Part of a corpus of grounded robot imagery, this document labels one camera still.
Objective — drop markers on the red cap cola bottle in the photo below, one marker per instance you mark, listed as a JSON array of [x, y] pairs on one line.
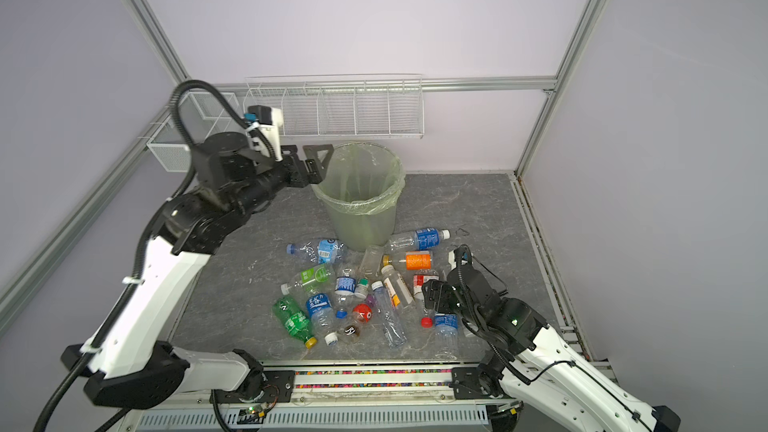
[[352, 325]]

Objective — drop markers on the dark green soda bottle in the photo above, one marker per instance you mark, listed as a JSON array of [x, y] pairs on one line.
[[294, 321]]

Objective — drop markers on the long white wire basket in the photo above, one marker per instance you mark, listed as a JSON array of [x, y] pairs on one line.
[[343, 106]]

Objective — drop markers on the clear crushed water bottle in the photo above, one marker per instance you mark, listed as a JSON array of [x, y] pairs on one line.
[[393, 329]]

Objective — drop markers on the light green label bottle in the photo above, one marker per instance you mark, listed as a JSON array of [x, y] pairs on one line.
[[310, 281]]

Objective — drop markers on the green-lined mesh waste bin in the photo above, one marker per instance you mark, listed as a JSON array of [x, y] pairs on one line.
[[361, 190]]

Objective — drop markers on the small green cap bottle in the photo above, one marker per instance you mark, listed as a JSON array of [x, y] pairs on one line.
[[362, 288]]

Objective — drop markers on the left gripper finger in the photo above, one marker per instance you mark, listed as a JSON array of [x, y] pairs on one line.
[[319, 154], [309, 172]]

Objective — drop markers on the blue label bottle lower left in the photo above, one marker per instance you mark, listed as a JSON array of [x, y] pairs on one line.
[[322, 317]]

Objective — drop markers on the crushed light blue label bottle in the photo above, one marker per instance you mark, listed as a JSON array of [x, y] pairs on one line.
[[318, 251]]

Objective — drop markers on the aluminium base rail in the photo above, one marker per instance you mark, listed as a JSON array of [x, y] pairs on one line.
[[391, 396]]

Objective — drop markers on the blue label bottle lower right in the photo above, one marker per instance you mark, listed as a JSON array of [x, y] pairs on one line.
[[446, 335]]

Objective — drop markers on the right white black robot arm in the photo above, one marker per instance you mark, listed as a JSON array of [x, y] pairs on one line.
[[529, 360]]

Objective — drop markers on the small white mesh basket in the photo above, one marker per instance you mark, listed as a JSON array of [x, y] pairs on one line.
[[203, 116]]

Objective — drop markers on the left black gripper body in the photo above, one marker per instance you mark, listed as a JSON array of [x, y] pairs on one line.
[[270, 177]]

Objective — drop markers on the orange label bottle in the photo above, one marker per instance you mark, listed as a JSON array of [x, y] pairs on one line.
[[412, 260]]

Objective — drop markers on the red white label bottle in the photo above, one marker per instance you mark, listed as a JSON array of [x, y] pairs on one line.
[[427, 319]]

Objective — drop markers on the yellow stripe white cap bottle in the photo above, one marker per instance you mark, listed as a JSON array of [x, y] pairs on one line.
[[398, 291]]

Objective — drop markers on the clear square plastic container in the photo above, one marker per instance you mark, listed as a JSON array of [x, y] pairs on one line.
[[371, 262]]

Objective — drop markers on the clear bottle blue label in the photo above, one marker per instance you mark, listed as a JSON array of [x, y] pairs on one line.
[[417, 240]]

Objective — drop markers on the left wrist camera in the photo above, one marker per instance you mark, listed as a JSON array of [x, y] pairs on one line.
[[264, 126]]

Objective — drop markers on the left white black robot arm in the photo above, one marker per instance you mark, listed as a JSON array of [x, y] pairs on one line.
[[125, 363]]

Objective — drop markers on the blue label bottle blue cap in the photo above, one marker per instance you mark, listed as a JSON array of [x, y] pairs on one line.
[[344, 293]]

